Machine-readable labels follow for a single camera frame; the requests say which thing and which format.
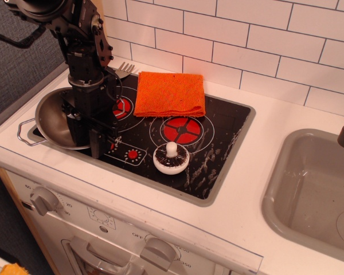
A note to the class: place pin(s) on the orange rag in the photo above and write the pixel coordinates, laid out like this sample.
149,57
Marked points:
170,94

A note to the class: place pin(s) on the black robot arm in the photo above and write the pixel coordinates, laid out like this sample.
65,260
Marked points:
76,25

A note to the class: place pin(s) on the orange and black cloth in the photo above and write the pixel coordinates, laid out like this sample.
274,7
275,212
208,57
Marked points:
13,269

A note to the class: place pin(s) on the silver pan with wire handles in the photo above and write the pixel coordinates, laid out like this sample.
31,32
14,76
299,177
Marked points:
51,121

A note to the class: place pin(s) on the fork with blue handle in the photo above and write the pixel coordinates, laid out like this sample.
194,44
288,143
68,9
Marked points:
124,70

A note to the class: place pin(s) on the grey timer knob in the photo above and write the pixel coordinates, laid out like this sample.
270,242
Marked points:
43,200

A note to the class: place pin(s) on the white toy mushroom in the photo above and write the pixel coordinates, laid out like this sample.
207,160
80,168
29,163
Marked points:
171,158

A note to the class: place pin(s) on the grey oven door handle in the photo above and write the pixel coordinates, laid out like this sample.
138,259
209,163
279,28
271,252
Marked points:
99,257

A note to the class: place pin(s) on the white toy oven front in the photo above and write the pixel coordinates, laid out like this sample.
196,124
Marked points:
72,218

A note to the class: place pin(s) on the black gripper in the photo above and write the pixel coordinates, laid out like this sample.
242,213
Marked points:
88,107

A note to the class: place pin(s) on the grey sink basin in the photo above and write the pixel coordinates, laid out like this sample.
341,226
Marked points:
304,200

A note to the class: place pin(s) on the grey oven knob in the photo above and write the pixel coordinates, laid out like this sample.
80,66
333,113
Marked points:
159,253

